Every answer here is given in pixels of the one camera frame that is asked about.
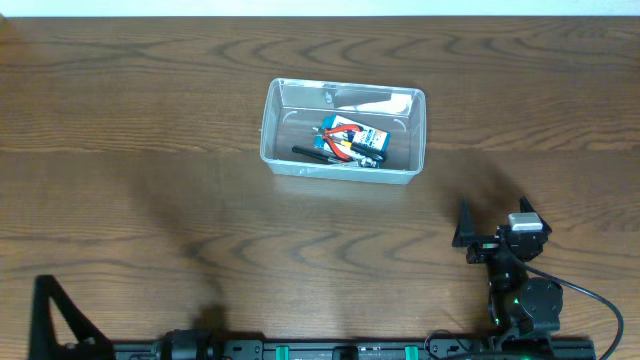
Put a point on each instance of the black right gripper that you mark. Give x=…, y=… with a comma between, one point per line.
x=465, y=233

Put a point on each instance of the black yellow screwdriver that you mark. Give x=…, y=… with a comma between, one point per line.
x=365, y=151

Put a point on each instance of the blue white cardboard box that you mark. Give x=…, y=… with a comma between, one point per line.
x=369, y=136

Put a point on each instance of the red handled pliers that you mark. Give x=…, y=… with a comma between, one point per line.
x=337, y=139

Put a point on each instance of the clear plastic container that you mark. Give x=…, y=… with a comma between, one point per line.
x=294, y=106

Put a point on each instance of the silver wrench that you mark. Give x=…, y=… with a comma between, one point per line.
x=364, y=162

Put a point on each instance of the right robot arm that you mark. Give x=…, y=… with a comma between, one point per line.
x=523, y=308

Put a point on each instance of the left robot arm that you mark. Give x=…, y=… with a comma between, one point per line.
x=177, y=344

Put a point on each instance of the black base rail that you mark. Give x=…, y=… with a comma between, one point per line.
x=438, y=347

